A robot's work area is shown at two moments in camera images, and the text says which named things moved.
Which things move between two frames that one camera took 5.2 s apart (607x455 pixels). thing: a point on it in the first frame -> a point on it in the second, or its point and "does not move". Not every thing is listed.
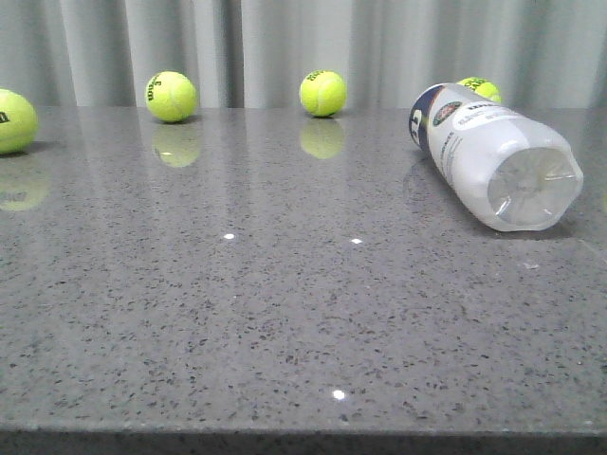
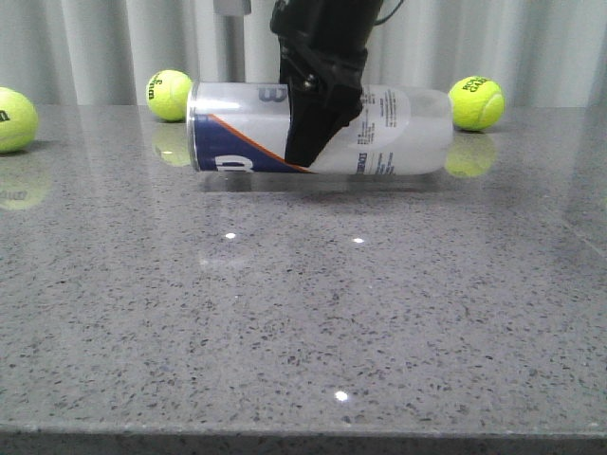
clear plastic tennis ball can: x=515 y=171 -> x=241 y=127
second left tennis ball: x=171 y=97 does not move
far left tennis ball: x=18 y=122 does not move
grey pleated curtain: x=254 y=54 does not move
